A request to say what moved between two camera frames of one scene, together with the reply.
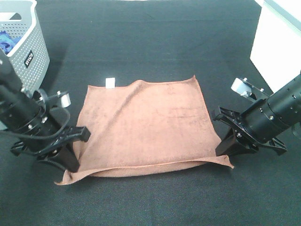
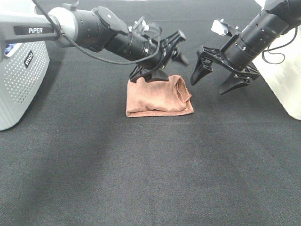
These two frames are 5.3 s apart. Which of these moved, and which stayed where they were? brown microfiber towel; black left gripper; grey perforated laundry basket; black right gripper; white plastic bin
Moved: black right gripper; brown microfiber towel; black left gripper
Stayed: white plastic bin; grey perforated laundry basket
